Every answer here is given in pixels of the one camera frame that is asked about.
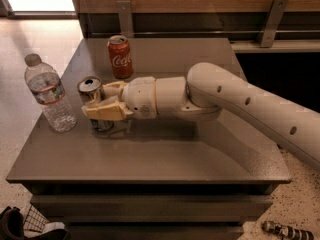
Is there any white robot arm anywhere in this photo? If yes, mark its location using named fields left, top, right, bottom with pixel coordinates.
left=82, top=62, right=320, bottom=170

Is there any left metal wall bracket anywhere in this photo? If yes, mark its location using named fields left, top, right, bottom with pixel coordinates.
left=117, top=0, right=134, bottom=38

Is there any red coca cola can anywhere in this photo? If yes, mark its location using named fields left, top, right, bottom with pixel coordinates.
left=107, top=35, right=133, bottom=79

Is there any black wire mesh basket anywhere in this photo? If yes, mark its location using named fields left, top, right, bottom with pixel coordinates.
left=23, top=204, right=49, bottom=233

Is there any silver blue redbull can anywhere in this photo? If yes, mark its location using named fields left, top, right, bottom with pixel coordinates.
left=77, top=76, right=114, bottom=132

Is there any horizontal metal rail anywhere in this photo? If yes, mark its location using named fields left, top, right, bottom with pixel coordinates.
left=88, top=30, right=320, bottom=36

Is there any clear plastic water bottle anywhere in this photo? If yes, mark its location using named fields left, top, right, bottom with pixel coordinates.
left=24, top=53, right=77, bottom=133

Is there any metal wall bracket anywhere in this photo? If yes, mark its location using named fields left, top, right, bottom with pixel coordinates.
left=117, top=0, right=134, bottom=38
left=258, top=0, right=289, bottom=48

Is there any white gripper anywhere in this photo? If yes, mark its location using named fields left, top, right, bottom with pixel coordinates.
left=82, top=77, right=157, bottom=121

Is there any black white striped cylinder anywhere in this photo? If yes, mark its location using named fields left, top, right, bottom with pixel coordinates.
left=262, top=221, right=316, bottom=240

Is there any right metal wall bracket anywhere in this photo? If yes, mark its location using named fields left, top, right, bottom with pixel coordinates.
left=258, top=0, right=289, bottom=48

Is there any grey drawer cabinet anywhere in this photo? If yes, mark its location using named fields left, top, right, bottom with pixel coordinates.
left=5, top=37, right=293, bottom=240

